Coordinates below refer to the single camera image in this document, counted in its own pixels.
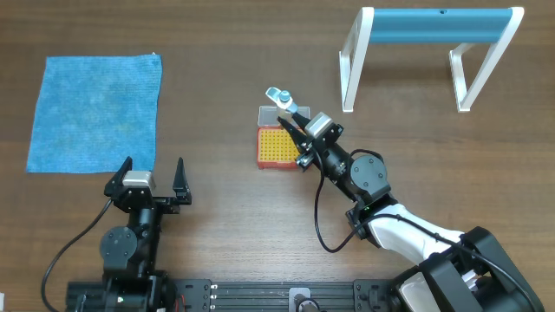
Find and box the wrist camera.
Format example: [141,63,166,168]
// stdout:
[121,169,157,192]
[304,111,335,140]

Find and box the red and yellow tip box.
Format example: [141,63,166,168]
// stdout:
[255,105,311,171]

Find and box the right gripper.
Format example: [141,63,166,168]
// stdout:
[276,112,345,172]

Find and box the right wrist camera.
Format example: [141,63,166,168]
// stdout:
[304,111,335,140]

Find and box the white and blue stand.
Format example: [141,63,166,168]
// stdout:
[338,6,526,114]

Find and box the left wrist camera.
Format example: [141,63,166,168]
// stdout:
[121,169,157,192]

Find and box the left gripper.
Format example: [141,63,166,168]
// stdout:
[103,156,193,214]

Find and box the blue cloth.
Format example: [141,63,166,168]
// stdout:
[25,53,164,174]

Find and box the mounting rail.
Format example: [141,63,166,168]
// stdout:
[65,279,402,312]

